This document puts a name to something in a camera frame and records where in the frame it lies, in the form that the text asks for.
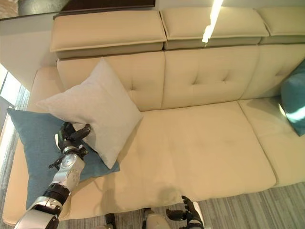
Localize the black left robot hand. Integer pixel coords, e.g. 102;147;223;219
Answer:
54;122;92;152

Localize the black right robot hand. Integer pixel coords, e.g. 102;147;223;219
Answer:
165;195;204;225

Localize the silver robot leg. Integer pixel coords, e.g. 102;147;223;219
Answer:
142;208;170;229

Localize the light grey square cushion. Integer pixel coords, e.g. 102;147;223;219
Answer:
36;58;144;170

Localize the blue-grey square cushion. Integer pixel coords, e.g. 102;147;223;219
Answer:
6;108;121;210

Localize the teal cushion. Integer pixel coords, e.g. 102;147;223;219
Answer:
280;62;305;137

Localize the cream leather sofa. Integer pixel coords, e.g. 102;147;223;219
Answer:
1;6;305;226

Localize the dark wooden cabinet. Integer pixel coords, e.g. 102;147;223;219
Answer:
53;0;157;20

